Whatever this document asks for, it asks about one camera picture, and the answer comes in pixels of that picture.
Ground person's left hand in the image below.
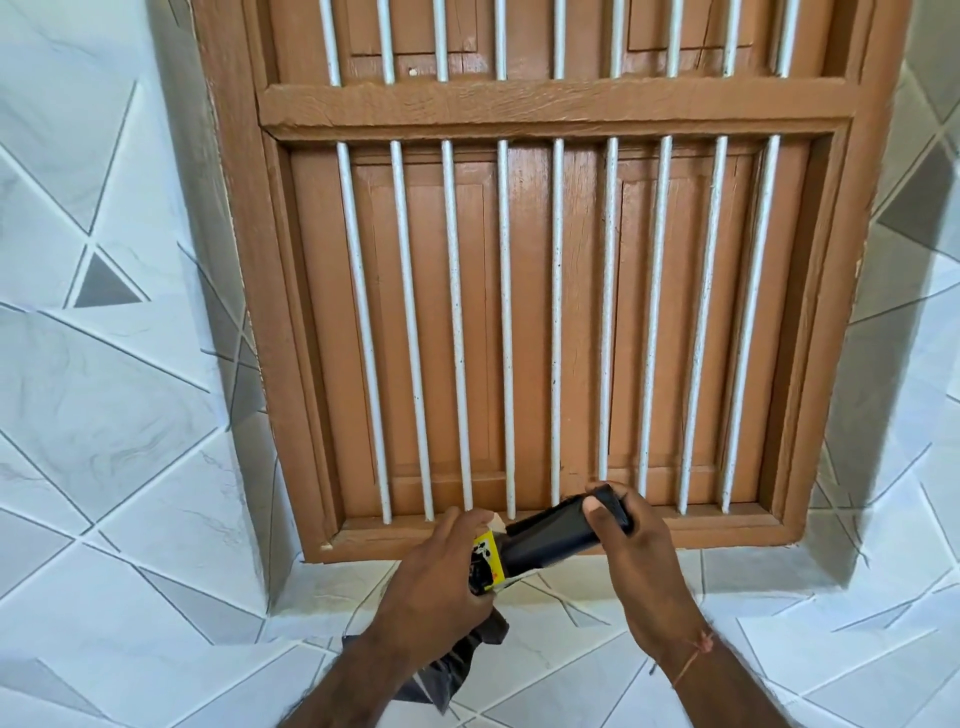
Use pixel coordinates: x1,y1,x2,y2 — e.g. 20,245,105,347
369,507,498,670

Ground person's right hand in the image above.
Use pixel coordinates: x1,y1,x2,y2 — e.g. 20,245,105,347
582,483,715,663

